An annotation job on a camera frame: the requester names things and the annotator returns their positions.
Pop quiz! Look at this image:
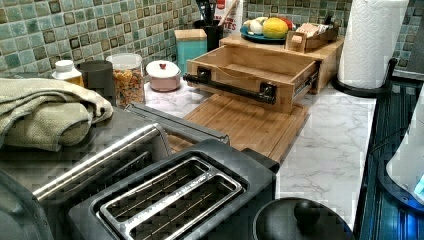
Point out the white paper towel roll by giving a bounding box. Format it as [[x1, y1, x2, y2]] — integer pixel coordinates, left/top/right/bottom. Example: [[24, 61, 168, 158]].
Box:
[[338, 0, 409, 90]]

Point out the black utensil holder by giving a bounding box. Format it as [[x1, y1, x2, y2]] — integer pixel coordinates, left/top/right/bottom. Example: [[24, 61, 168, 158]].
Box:
[[193, 20, 224, 51]]

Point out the black two-slot toaster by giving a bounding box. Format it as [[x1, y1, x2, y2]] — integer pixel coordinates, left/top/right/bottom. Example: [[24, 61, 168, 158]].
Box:
[[68, 139, 279, 240]]

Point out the red tomato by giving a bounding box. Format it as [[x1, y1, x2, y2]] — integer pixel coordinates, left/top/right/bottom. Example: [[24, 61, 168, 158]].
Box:
[[279, 17, 293, 30]]

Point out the wooden drawer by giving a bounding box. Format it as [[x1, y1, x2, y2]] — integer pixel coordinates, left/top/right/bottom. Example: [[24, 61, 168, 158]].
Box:
[[183, 45, 319, 113]]

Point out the glass cereal jar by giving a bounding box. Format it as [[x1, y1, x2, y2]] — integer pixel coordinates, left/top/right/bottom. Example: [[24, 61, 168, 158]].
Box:
[[106, 53, 145, 108]]

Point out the bottle with white cap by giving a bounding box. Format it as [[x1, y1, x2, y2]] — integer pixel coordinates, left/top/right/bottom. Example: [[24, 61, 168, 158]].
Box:
[[52, 60, 84, 87]]

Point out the bamboo cutting board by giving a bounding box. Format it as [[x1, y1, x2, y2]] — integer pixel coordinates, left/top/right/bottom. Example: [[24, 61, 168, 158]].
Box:
[[184, 94, 308, 163]]

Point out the yellow lemon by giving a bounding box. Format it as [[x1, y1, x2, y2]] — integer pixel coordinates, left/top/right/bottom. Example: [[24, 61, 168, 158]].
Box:
[[262, 18, 289, 39]]

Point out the small wooden tray box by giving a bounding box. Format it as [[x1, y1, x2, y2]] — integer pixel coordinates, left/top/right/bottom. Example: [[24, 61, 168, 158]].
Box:
[[285, 23, 339, 53]]

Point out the pink pot with white lid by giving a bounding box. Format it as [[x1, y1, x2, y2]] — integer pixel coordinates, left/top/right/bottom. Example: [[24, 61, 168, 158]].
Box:
[[146, 60, 181, 92]]

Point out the black pot lid with knob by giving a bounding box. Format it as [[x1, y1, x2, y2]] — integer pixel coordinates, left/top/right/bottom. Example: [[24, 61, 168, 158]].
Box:
[[253, 197, 356, 240]]

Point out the teal plate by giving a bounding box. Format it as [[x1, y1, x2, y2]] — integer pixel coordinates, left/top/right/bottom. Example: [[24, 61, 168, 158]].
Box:
[[240, 26, 286, 43]]

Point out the wooden drawer cabinet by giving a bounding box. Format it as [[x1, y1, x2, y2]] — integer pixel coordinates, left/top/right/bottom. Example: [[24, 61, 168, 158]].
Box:
[[219, 34, 343, 94]]

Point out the dark grey cylindrical canister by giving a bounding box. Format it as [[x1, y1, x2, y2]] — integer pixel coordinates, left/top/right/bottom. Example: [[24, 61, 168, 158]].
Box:
[[76, 60, 116, 106]]

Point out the folded green towel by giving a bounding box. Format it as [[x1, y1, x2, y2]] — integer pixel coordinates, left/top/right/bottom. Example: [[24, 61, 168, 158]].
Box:
[[1, 78, 113, 151]]

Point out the white red food box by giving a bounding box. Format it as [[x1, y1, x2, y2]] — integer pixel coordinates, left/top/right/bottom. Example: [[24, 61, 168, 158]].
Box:
[[214, 0, 243, 37]]

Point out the white garlic bulb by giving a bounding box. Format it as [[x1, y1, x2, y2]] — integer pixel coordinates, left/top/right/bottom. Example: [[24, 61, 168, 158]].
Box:
[[249, 20, 263, 35]]

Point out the teal canister with wooden lid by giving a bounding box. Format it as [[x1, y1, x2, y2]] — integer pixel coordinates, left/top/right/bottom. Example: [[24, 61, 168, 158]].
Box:
[[174, 29, 207, 74]]

